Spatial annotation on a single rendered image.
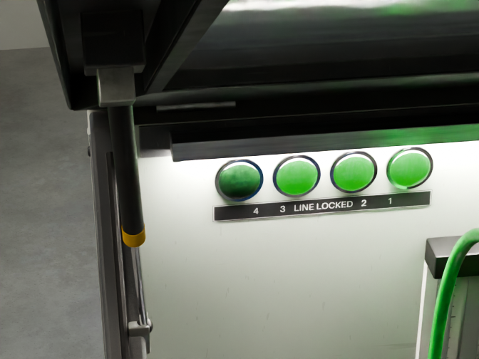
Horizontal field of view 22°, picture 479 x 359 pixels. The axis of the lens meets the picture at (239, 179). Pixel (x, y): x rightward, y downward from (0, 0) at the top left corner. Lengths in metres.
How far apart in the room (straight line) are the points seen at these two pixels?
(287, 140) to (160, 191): 0.14
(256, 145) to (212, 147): 0.04
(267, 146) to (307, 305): 0.23
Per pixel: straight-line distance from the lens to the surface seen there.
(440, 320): 1.28
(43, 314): 3.42
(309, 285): 1.33
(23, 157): 4.20
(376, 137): 1.21
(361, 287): 1.34
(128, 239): 1.00
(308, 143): 1.20
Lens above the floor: 2.00
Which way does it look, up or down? 30 degrees down
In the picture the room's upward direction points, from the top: straight up
